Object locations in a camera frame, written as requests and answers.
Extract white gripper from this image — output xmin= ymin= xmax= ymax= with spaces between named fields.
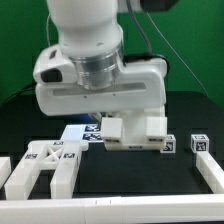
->
xmin=36 ymin=58 xmax=168 ymax=116

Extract white chair seat part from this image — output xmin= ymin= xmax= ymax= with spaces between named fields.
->
xmin=102 ymin=106 xmax=167 ymax=151

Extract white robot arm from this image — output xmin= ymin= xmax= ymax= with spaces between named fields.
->
xmin=33 ymin=0 xmax=175 ymax=116

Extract white tagged cube left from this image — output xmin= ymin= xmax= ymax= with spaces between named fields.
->
xmin=161 ymin=134 xmax=176 ymax=153

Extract white tagged cube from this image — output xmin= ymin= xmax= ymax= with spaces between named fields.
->
xmin=191 ymin=134 xmax=209 ymax=153
xmin=161 ymin=134 xmax=176 ymax=153

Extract white tagged cube right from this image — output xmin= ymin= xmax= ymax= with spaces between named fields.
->
xmin=191 ymin=134 xmax=209 ymax=153

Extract white right fence bar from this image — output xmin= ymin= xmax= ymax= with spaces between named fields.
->
xmin=196 ymin=151 xmax=224 ymax=194

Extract white fence bar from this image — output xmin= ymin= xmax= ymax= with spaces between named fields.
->
xmin=0 ymin=157 xmax=11 ymax=189
xmin=196 ymin=151 xmax=224 ymax=194
xmin=0 ymin=194 xmax=224 ymax=224

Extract white front fence bar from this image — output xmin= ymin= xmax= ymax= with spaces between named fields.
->
xmin=0 ymin=194 xmax=224 ymax=224

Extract white left fence bar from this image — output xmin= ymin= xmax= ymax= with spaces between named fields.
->
xmin=0 ymin=157 xmax=11 ymax=189

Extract white marker base plate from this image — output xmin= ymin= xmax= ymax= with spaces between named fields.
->
xmin=61 ymin=124 xmax=102 ymax=142

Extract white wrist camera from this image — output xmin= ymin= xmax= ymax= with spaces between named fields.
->
xmin=33 ymin=44 xmax=77 ymax=85

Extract white chair back frame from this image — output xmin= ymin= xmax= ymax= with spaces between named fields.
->
xmin=5 ymin=140 xmax=89 ymax=200

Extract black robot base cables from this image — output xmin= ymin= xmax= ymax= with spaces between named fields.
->
xmin=0 ymin=83 xmax=38 ymax=107

